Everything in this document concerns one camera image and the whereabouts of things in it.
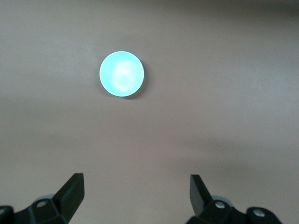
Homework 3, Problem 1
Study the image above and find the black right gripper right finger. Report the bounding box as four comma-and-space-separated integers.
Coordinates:
186, 174, 285, 224

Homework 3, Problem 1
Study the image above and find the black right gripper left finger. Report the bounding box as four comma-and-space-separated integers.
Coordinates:
0, 173, 85, 224

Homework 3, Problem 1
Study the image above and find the light blue bowl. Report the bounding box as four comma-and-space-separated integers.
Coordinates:
99, 51, 145, 98

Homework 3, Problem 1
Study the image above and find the brown table cover sheet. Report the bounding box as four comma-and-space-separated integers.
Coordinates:
0, 0, 299, 224

